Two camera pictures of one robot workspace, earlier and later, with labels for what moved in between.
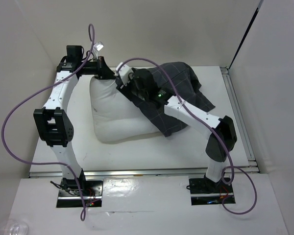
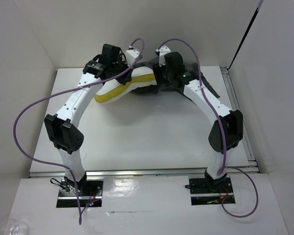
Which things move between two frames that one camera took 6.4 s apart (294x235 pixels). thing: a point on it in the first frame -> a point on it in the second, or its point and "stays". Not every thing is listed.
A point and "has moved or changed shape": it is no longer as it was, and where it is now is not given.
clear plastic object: (15, 227) stays
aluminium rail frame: (241, 129) stays
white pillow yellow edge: (117, 116) has moved or changed shape
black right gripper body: (140, 93) -> (162, 75)
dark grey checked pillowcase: (179, 81) has moved or changed shape
